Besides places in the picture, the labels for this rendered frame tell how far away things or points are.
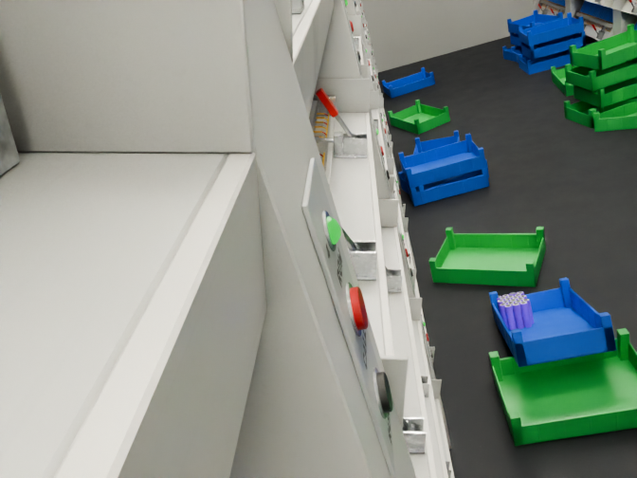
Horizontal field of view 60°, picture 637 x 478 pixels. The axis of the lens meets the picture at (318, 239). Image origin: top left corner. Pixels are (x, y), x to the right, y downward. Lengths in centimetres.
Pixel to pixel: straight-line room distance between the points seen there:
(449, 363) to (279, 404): 130
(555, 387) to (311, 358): 123
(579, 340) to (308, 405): 115
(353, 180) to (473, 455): 80
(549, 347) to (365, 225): 84
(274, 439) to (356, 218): 36
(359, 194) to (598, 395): 91
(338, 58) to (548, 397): 88
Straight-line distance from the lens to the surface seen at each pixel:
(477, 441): 129
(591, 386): 138
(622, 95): 268
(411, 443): 56
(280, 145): 16
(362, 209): 54
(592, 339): 131
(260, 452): 19
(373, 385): 22
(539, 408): 134
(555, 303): 158
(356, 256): 42
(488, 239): 184
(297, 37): 28
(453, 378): 142
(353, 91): 84
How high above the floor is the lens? 99
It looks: 27 degrees down
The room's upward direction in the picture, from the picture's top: 18 degrees counter-clockwise
